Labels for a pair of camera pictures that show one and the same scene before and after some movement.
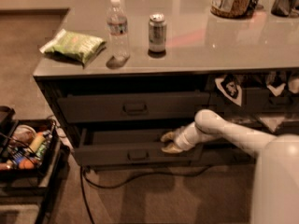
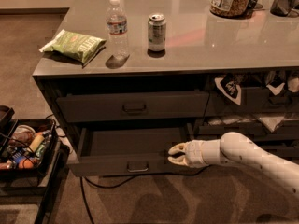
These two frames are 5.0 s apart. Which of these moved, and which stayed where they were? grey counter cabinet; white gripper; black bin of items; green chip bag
Moved: white gripper
Stayed: grey counter cabinet; green chip bag; black bin of items
